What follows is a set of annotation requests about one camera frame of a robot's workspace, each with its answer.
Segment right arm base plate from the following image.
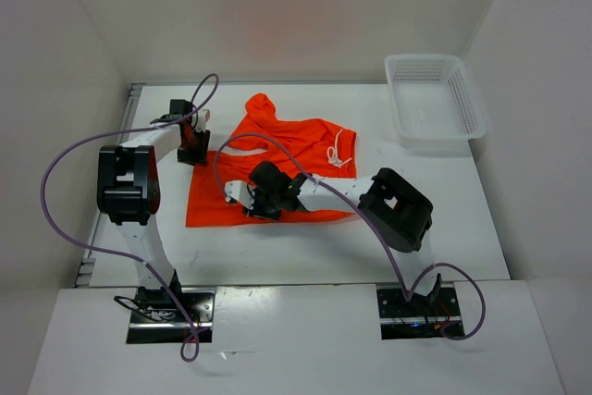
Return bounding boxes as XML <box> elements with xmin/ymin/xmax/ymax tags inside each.
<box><xmin>376</xmin><ymin>284</ymin><xmax>465</xmax><ymax>340</ymax></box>

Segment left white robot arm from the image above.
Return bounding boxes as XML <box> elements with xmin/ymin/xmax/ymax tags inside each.
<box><xmin>97</xmin><ymin>99</ymin><xmax>210</xmax><ymax>321</ymax></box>

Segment purple cable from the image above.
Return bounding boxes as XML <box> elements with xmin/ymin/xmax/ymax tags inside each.
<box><xmin>40</xmin><ymin>73</ymin><xmax>220</xmax><ymax>363</ymax></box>
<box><xmin>213</xmin><ymin>133</ymin><xmax>487</xmax><ymax>341</ymax></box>

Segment aluminium table edge rail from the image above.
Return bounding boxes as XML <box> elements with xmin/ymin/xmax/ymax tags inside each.
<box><xmin>73</xmin><ymin>82</ymin><xmax>144</xmax><ymax>289</ymax></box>

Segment orange mesh shorts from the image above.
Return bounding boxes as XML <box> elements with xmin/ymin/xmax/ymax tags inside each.
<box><xmin>184</xmin><ymin>93</ymin><xmax>359</xmax><ymax>228</ymax></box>

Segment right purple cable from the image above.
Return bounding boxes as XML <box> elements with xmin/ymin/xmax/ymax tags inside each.
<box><xmin>213</xmin><ymin>133</ymin><xmax>487</xmax><ymax>341</ymax></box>

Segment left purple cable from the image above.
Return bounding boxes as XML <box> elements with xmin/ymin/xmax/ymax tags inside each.
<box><xmin>40</xmin><ymin>73</ymin><xmax>220</xmax><ymax>363</ymax></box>

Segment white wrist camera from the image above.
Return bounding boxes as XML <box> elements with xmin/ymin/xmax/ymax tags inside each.
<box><xmin>192</xmin><ymin>109</ymin><xmax>210</xmax><ymax>132</ymax></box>
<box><xmin>224</xmin><ymin>180</ymin><xmax>255</xmax><ymax>210</ymax></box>

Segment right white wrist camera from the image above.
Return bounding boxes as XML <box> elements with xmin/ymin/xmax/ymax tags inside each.
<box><xmin>224</xmin><ymin>180</ymin><xmax>255</xmax><ymax>210</ymax></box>

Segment white plastic basket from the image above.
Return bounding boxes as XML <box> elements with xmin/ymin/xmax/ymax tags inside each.
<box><xmin>384</xmin><ymin>54</ymin><xmax>487</xmax><ymax>148</ymax></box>

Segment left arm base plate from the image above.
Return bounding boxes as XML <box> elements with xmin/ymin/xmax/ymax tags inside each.
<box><xmin>115</xmin><ymin>288</ymin><xmax>216</xmax><ymax>345</ymax></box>

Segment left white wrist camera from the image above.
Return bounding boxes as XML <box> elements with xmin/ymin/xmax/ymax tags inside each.
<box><xmin>192</xmin><ymin>109</ymin><xmax>210</xmax><ymax>132</ymax></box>

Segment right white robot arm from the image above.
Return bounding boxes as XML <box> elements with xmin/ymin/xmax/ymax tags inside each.
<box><xmin>225</xmin><ymin>161</ymin><xmax>441</xmax><ymax>315</ymax></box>

